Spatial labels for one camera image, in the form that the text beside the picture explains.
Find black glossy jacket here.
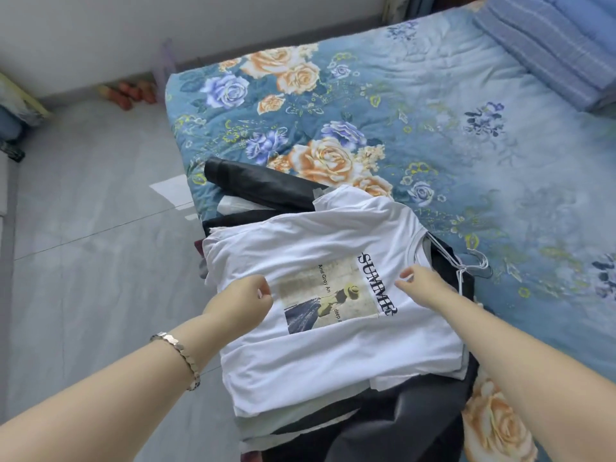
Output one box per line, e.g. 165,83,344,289
203,157,333,212

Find blue floral curtain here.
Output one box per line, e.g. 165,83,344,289
382,0,436,24
0,71,51,162

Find person's left hand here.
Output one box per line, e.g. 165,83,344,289
190,275,274,354

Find blue floral bed quilt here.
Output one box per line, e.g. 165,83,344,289
165,0,616,462

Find white wire hanger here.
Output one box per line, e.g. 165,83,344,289
423,233,493,296

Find person's left forearm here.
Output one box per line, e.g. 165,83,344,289
0,321,225,462

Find person's right hand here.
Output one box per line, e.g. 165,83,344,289
394,264,463,313

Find person's right forearm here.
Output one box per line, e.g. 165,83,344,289
435,295,616,462

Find orange slippers on floor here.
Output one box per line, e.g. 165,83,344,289
98,81,157,111

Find white t-shirt photo print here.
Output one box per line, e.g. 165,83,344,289
201,185,470,419

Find silver link bracelet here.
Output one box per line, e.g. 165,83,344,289
150,331,201,392

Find pale blue folded blanket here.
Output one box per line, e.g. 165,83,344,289
474,0,616,112

